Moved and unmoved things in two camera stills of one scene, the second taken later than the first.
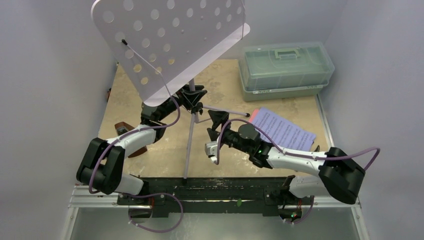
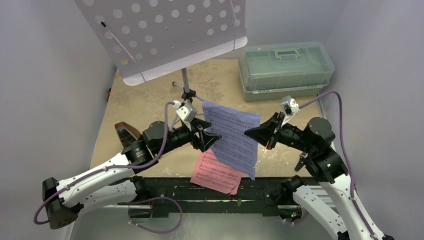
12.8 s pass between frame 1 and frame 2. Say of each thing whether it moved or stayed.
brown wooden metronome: stayed
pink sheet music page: moved
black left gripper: moved
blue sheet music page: moved
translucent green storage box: stayed
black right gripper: moved
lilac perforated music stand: moved
